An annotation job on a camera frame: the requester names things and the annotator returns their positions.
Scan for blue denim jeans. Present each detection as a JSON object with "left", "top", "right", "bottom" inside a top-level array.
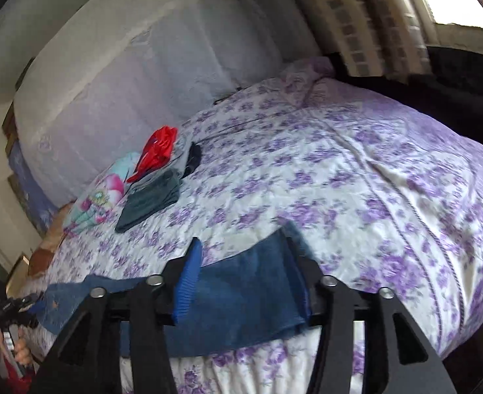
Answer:
[{"left": 31, "top": 219, "right": 321, "bottom": 358}]

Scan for person's left hand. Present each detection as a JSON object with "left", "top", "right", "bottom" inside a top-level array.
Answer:
[{"left": 0, "top": 327, "right": 33, "bottom": 366}]

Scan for blue patterned cloth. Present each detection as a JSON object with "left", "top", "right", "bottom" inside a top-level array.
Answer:
[{"left": 8, "top": 140, "right": 58, "bottom": 237}]

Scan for dark teal folded pants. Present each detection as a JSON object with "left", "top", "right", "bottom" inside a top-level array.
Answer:
[{"left": 115, "top": 169, "right": 181, "bottom": 233}]

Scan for floral folded blanket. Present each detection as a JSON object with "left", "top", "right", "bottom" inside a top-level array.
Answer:
[{"left": 63, "top": 152, "right": 140, "bottom": 234}]

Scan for purple floral bedspread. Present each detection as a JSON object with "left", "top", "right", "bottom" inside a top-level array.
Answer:
[{"left": 15, "top": 56, "right": 483, "bottom": 394}]

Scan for grey folded garment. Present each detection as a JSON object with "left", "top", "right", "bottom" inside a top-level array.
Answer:
[{"left": 129, "top": 133, "right": 192, "bottom": 190}]

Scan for red folded shorts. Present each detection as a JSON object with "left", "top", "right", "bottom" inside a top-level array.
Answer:
[{"left": 127, "top": 125, "right": 178, "bottom": 183}]

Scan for black folded garment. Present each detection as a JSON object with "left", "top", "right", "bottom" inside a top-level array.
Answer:
[{"left": 182, "top": 142, "right": 202, "bottom": 179}]

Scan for white lace headboard cover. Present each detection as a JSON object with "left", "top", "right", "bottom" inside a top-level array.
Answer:
[{"left": 14, "top": 0, "right": 318, "bottom": 206}]

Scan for checkered curtain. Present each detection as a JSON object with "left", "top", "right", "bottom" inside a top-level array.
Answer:
[{"left": 297, "top": 0, "right": 432, "bottom": 80}]

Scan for gold bed frame rail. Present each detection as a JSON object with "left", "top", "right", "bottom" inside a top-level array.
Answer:
[{"left": 6, "top": 253, "right": 30, "bottom": 297}]

